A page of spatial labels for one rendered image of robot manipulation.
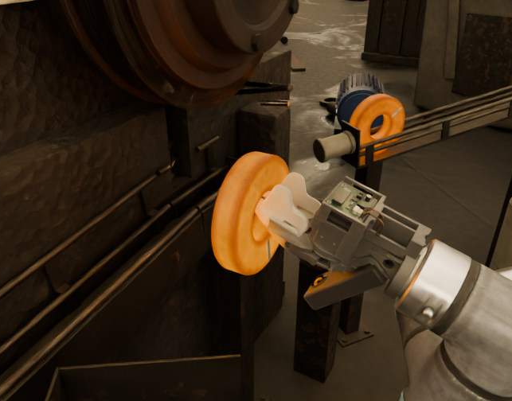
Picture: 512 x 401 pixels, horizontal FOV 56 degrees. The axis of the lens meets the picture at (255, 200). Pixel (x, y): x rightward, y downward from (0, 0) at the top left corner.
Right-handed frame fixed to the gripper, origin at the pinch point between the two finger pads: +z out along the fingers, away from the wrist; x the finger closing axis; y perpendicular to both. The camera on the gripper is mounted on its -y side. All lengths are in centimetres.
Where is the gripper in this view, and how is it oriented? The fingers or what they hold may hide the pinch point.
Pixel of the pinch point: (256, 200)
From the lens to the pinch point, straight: 59.8
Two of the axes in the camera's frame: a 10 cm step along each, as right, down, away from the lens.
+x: -5.0, 4.4, -7.4
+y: 2.3, -7.6, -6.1
